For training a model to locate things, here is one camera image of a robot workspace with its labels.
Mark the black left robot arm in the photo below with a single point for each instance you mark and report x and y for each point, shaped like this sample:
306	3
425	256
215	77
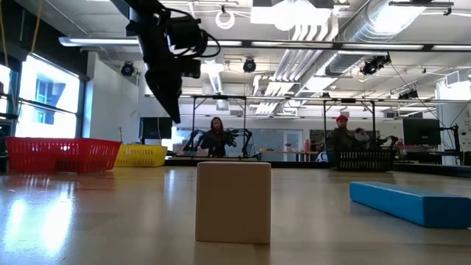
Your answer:
140	11

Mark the small black ceiling rig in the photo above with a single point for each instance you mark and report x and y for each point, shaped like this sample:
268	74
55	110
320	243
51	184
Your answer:
408	94

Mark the black ceiling camera rig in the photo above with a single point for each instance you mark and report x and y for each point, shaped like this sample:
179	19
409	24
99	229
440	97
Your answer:
373	65

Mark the black aluminium table frame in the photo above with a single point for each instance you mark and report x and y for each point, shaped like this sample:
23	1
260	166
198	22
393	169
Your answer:
294	164

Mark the black computer monitor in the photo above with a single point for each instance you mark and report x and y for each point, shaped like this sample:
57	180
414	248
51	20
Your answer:
421	131
156	128

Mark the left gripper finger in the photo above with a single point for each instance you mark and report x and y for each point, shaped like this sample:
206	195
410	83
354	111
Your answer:
174	84
158	84

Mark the left arm's black wrist camera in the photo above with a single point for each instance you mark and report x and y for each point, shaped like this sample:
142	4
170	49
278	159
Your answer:
185	35

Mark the black plastic basket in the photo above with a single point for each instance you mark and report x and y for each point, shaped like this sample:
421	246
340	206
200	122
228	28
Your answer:
364	160

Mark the window with dark frame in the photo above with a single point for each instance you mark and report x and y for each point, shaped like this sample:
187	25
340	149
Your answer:
48	106

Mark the red plastic basket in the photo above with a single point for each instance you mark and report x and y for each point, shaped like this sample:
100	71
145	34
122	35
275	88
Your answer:
62	154

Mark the yellow plastic basket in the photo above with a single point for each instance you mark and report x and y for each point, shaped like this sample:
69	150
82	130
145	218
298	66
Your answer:
141	156

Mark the wooden cube block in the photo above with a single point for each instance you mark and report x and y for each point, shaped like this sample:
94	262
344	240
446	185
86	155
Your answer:
233	202

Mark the white round object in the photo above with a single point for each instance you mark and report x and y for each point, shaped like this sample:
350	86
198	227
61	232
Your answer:
322	157

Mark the black ceiling bar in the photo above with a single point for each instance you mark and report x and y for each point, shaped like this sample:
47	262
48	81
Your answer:
419	3

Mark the round black ceiling lamp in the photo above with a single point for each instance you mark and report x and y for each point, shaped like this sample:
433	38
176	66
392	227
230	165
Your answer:
127	69
249	65

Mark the person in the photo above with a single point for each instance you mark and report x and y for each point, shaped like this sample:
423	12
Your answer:
344	134
216	140

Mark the long blue rectangular block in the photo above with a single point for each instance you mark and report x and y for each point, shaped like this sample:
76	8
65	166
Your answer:
412	202

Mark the black beam with light strips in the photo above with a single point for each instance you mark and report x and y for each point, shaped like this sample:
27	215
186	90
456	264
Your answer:
246	43

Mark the black equipment stand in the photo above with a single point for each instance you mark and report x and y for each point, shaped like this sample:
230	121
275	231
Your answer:
454	136

